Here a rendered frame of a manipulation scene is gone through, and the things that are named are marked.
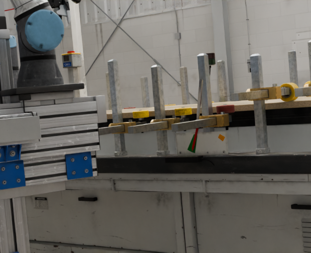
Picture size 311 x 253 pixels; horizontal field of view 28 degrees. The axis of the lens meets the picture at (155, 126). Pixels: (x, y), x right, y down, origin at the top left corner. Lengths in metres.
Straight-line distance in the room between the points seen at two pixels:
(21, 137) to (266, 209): 1.41
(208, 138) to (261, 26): 7.79
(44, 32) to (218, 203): 1.46
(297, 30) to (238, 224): 7.39
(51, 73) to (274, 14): 8.48
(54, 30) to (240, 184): 1.17
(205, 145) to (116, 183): 0.57
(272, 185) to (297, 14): 7.69
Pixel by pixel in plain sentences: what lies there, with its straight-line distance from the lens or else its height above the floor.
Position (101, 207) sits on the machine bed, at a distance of 3.49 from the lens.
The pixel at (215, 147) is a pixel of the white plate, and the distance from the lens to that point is 2.71.
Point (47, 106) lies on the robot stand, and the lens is 2.03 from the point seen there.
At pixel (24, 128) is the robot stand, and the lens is 1.89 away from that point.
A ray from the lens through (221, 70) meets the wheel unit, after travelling 3.92.
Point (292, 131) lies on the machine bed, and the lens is 2.79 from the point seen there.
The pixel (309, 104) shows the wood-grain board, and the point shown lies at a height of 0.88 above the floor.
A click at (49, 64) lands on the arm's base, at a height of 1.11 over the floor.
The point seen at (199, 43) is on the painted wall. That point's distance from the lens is 10.95.
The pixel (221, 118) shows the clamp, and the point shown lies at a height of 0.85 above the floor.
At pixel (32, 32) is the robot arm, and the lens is 1.90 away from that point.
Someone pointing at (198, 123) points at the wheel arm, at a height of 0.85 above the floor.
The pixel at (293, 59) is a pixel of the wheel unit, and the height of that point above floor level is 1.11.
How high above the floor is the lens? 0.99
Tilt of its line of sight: 3 degrees down
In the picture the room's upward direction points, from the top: 5 degrees counter-clockwise
